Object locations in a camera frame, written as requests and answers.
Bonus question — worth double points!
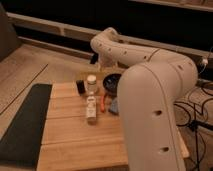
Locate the small white bottle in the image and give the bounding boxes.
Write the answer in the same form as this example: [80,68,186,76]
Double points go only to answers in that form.
[86,95,97,122]

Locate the dark blue bowl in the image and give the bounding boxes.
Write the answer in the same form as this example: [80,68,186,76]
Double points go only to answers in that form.
[103,73,121,94]

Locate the black cables on floor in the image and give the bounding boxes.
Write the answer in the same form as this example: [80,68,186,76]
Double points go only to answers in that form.
[173,79,213,171]

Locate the black floor mat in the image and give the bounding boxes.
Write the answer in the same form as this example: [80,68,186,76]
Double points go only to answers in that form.
[0,84,52,167]

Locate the white wall cable plug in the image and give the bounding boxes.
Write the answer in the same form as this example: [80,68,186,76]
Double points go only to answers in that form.
[201,58,208,66]

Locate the blue sponge block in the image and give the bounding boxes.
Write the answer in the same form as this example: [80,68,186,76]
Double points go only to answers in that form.
[108,98,119,115]

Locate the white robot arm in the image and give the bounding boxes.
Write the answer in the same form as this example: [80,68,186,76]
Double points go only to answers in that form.
[90,27,198,171]

